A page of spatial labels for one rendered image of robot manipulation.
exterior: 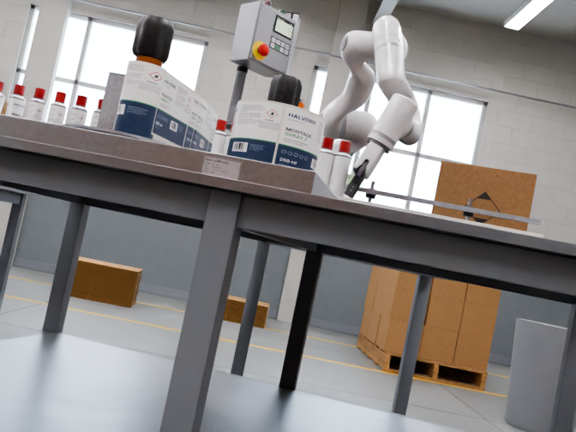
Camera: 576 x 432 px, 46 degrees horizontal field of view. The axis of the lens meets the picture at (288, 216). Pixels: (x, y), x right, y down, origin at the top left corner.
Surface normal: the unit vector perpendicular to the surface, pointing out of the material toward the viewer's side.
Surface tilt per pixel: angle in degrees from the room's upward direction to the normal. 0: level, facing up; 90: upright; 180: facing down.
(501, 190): 90
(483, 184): 90
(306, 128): 90
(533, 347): 94
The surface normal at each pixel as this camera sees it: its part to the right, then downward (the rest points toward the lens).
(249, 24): -0.69, -0.18
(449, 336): 0.06, -0.04
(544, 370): -0.43, -0.07
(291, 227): -0.16, -0.09
